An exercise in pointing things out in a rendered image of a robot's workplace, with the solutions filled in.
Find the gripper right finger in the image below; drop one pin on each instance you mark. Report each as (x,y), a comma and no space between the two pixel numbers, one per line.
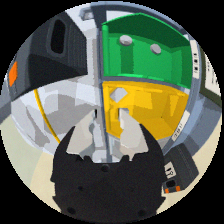
(140,145)

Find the yellow bin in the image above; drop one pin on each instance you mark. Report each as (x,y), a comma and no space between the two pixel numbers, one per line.
(160,113)

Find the grey open bin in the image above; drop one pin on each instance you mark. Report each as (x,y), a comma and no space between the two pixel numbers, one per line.
(114,145)

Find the green open bin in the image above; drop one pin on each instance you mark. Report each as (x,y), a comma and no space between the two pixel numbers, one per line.
(173,64)

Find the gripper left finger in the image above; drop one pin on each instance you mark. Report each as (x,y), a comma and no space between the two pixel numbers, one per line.
(79,141)

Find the grey steel disc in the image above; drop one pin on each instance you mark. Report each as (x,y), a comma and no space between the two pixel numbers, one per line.
(155,49)
(125,40)

